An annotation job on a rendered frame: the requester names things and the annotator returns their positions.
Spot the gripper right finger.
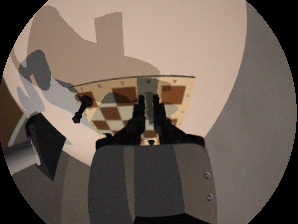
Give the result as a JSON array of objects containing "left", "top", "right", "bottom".
[{"left": 153, "top": 94, "right": 205, "bottom": 148}]

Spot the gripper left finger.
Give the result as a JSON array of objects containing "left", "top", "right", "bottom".
[{"left": 95, "top": 95, "right": 146, "bottom": 149}]

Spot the brown and cream chessboard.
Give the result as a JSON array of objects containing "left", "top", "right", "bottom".
[{"left": 68, "top": 75, "right": 196, "bottom": 145}]

